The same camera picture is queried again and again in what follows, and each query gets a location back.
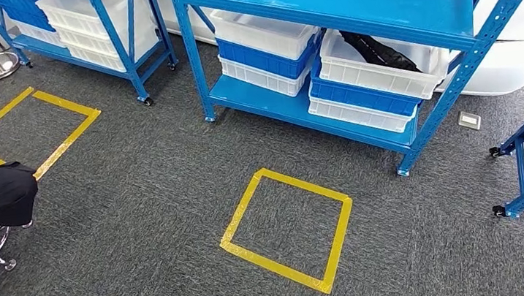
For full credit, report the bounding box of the black part in crate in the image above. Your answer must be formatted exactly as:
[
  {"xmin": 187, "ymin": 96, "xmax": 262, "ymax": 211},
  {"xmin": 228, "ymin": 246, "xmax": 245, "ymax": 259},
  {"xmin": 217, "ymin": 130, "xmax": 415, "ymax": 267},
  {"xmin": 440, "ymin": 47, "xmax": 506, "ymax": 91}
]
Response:
[{"xmin": 338, "ymin": 21, "xmax": 424, "ymax": 81}]

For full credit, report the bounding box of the yellow tape floor square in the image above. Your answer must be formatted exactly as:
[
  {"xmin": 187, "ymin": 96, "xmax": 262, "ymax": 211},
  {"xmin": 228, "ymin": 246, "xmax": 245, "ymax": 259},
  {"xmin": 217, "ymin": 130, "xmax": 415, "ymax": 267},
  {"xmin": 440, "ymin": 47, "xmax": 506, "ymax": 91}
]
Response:
[
  {"xmin": 211, "ymin": 158, "xmax": 364, "ymax": 296},
  {"xmin": 0, "ymin": 79, "xmax": 109, "ymax": 186}
]

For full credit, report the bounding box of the grey floor outlet box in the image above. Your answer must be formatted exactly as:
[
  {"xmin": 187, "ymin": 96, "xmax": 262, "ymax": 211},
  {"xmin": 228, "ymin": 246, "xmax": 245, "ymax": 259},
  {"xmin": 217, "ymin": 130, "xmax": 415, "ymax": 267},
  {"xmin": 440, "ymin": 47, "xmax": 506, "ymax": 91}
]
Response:
[{"xmin": 455, "ymin": 108, "xmax": 484, "ymax": 133}]

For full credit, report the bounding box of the white car with red stripe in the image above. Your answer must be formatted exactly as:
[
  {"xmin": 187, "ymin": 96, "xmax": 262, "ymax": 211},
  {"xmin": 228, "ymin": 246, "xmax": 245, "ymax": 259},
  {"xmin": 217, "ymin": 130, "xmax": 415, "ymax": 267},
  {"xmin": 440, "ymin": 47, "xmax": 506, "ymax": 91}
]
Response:
[{"xmin": 149, "ymin": 0, "xmax": 524, "ymax": 132}]

